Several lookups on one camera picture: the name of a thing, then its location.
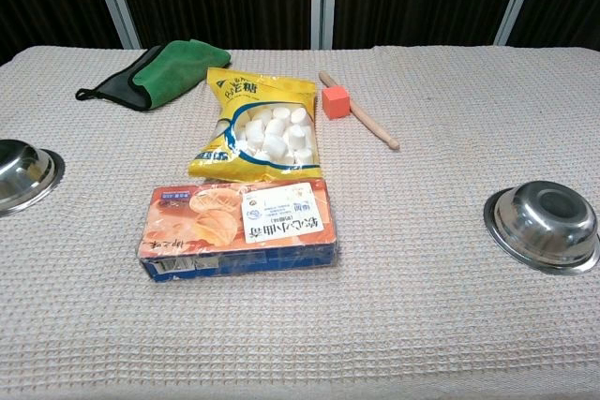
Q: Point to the stainless steel bowl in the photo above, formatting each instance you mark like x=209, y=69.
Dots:
x=21, y=175
x=544, y=226

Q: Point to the yellow marshmallow bag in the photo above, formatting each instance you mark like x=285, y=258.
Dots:
x=262, y=130

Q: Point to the orange cube block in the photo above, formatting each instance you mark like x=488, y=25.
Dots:
x=336, y=101

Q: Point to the orange cookie box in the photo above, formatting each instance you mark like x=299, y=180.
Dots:
x=234, y=226

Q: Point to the wooden drumstick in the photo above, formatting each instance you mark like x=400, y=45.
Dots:
x=370, y=121

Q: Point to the beige waffle tablecloth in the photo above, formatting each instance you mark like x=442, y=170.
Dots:
x=300, y=325

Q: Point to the green microfiber cloth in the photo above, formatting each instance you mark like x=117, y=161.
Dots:
x=173, y=69

